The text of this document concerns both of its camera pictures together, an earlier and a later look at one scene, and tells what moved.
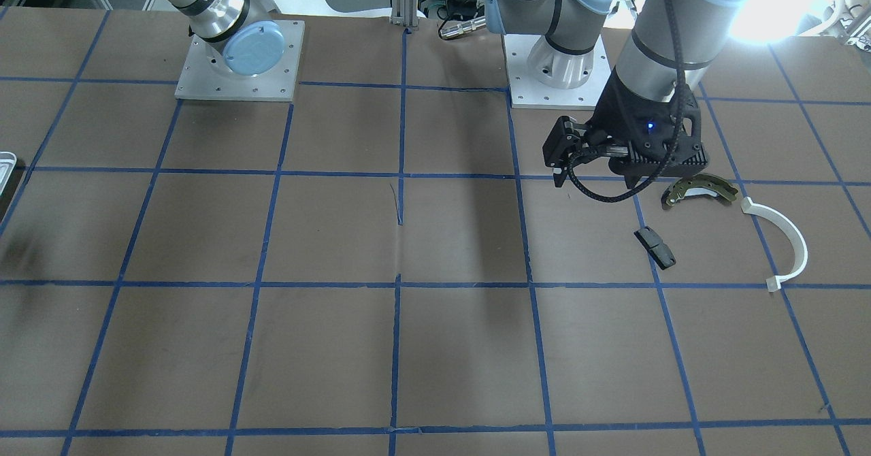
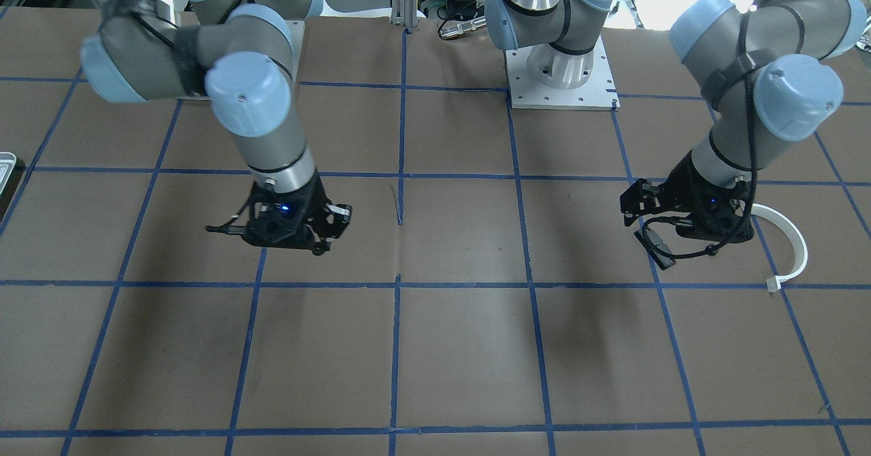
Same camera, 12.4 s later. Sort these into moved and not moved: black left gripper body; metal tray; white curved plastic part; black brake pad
Moved: black left gripper body
Not moved: black brake pad; white curved plastic part; metal tray
